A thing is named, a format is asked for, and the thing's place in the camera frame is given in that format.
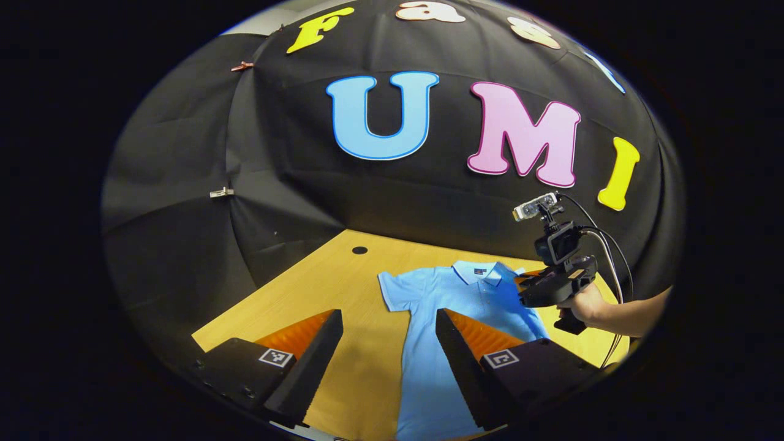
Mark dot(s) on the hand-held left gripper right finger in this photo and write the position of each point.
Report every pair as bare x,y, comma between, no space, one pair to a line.
462,380

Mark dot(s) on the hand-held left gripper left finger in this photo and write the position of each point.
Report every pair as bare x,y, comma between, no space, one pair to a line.
309,376

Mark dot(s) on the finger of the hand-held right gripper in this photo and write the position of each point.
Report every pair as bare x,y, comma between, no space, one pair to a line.
534,296

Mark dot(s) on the light blue T-shirt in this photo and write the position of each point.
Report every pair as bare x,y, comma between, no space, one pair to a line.
441,294

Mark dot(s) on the small white clip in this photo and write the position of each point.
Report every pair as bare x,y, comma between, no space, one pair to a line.
221,192

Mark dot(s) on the small red clip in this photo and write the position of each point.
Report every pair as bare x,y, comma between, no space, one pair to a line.
242,65

